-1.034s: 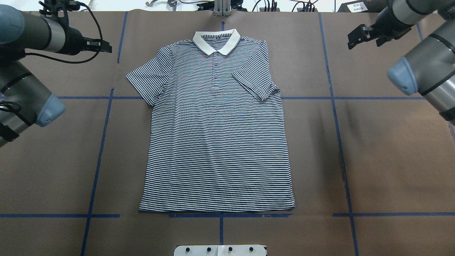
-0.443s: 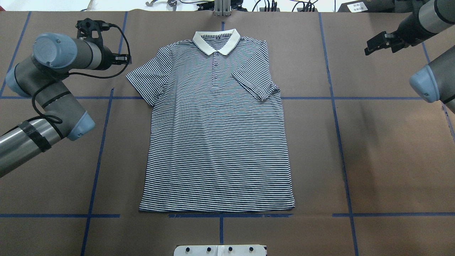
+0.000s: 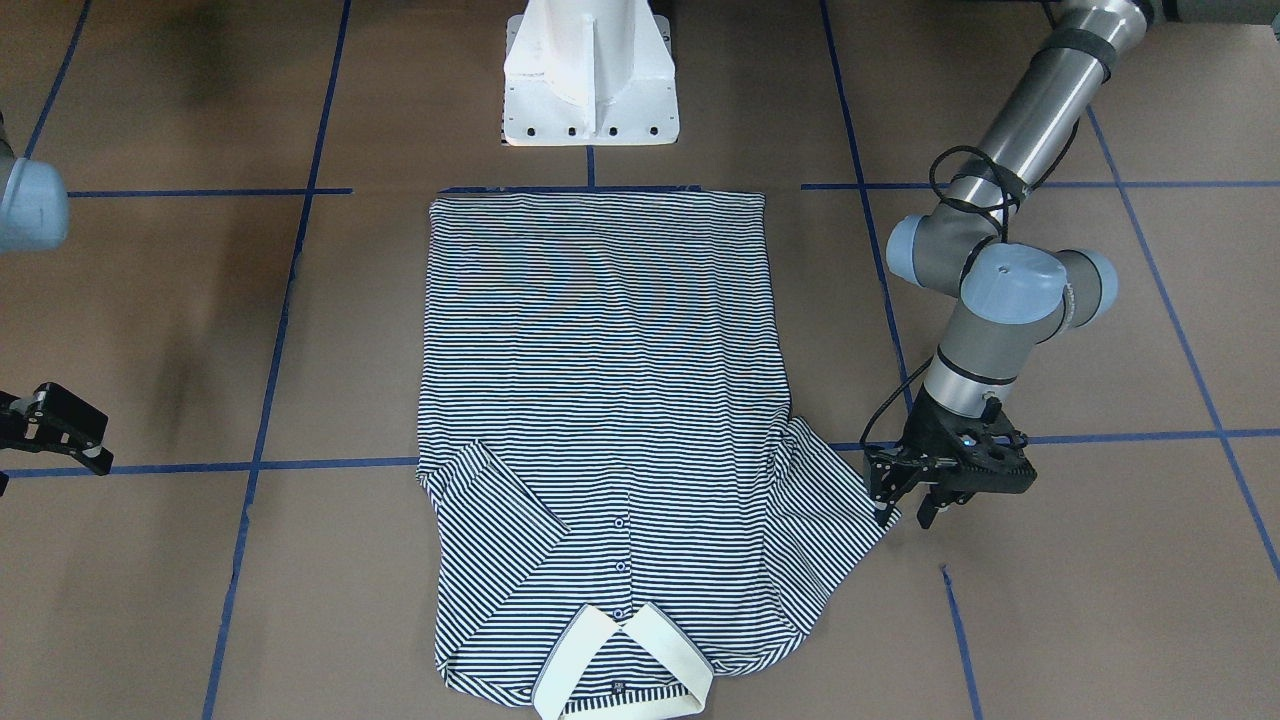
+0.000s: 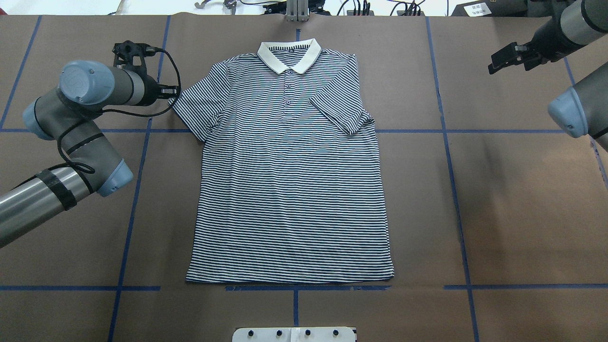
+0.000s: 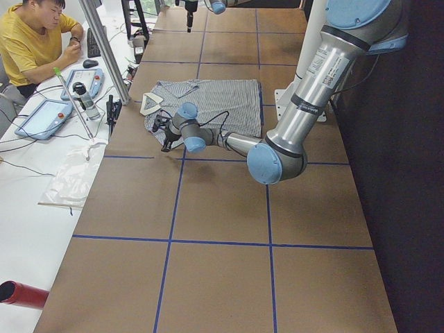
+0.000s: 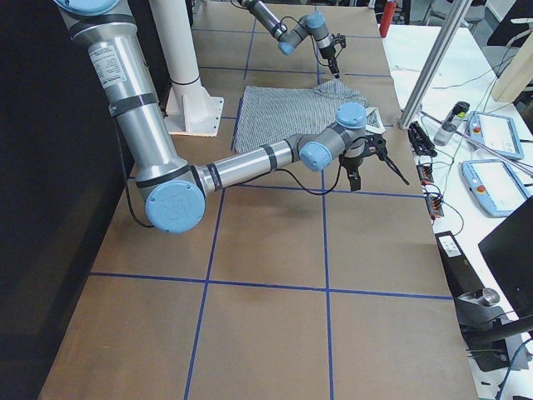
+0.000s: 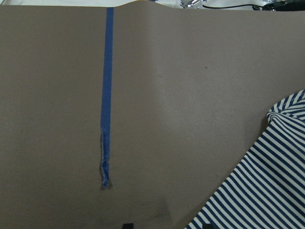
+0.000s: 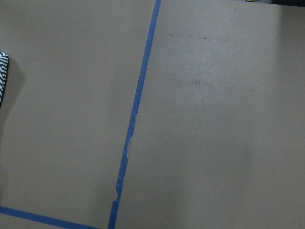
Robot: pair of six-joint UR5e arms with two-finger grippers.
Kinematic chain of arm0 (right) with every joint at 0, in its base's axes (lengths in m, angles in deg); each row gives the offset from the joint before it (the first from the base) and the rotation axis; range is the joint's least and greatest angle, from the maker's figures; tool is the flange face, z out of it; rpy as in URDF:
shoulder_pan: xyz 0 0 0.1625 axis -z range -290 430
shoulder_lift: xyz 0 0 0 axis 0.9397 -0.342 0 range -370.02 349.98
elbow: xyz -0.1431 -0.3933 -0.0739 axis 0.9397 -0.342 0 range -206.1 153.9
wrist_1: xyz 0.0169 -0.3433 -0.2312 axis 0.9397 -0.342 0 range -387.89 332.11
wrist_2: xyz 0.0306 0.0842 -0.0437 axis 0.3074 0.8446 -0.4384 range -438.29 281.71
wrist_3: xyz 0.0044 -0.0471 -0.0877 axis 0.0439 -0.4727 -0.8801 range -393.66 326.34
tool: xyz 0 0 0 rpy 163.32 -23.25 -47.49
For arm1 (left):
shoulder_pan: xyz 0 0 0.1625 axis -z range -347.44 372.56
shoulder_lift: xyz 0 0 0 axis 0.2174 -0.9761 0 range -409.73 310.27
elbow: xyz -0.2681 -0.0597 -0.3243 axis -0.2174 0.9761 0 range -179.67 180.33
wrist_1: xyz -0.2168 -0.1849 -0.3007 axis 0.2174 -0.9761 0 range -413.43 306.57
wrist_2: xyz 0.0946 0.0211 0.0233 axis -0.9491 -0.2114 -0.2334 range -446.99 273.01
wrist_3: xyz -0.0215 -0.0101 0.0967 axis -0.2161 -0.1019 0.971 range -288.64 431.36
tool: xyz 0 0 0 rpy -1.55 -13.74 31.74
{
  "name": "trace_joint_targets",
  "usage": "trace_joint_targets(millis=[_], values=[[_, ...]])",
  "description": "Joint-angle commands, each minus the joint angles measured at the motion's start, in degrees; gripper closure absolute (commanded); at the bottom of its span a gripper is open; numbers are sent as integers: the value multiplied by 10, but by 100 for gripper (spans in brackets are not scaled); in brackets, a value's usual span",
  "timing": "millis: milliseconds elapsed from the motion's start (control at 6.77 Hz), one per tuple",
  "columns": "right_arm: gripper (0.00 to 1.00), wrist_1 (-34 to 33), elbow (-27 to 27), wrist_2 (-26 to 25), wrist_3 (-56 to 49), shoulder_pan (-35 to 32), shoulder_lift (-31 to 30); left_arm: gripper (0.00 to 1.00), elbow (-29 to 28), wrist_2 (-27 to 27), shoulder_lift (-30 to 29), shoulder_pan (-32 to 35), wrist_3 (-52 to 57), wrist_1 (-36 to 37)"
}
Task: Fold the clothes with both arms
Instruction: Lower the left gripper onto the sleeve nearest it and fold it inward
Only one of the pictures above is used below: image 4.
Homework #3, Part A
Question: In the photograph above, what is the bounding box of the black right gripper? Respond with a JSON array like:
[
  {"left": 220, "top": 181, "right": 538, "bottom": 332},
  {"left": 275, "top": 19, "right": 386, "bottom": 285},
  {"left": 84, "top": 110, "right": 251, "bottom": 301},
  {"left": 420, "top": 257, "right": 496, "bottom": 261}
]
[{"left": 488, "top": 42, "right": 551, "bottom": 75}]

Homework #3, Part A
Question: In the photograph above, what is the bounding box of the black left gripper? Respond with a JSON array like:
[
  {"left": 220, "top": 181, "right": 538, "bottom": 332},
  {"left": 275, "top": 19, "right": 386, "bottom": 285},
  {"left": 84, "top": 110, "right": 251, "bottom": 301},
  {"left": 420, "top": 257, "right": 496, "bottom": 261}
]
[{"left": 113, "top": 41, "right": 158, "bottom": 76}]

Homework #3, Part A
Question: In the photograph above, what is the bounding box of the navy white striped polo shirt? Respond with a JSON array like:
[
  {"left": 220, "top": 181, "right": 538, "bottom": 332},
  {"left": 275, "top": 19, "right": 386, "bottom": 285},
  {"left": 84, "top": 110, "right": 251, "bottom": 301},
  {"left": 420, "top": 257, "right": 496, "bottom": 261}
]
[{"left": 173, "top": 39, "right": 395, "bottom": 284}]

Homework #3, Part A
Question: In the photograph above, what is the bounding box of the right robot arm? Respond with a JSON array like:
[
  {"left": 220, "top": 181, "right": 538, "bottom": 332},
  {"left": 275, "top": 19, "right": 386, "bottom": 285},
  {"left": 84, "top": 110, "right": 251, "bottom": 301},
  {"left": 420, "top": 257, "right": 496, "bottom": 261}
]
[{"left": 488, "top": 0, "right": 608, "bottom": 149}]

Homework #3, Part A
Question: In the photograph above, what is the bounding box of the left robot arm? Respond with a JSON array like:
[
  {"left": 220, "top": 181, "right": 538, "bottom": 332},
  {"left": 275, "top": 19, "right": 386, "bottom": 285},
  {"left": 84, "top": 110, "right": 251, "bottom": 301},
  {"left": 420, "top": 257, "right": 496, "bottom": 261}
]
[{"left": 0, "top": 41, "right": 161, "bottom": 247}]

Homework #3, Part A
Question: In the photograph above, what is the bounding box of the black box with label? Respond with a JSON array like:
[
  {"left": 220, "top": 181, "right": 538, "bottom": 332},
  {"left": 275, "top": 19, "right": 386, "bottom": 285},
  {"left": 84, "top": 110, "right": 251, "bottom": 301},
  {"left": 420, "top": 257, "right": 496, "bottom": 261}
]
[{"left": 450, "top": 0, "right": 528, "bottom": 17}]

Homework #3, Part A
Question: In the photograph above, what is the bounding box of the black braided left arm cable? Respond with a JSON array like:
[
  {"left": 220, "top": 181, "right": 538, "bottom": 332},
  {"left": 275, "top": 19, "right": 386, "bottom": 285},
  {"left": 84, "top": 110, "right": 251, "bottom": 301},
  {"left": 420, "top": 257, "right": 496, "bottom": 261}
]
[{"left": 56, "top": 47, "right": 182, "bottom": 174}]

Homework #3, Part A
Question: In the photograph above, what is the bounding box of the aluminium camera mast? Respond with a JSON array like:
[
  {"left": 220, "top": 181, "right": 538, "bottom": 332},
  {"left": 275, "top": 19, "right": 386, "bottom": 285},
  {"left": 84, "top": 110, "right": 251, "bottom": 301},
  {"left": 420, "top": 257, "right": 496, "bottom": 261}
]
[{"left": 286, "top": 0, "right": 310, "bottom": 22}]

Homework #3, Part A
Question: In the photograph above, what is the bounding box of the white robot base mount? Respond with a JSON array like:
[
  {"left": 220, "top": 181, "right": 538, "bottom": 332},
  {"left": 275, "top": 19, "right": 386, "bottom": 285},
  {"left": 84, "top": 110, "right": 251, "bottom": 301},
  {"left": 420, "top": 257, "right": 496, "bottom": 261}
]
[{"left": 232, "top": 326, "right": 358, "bottom": 342}]

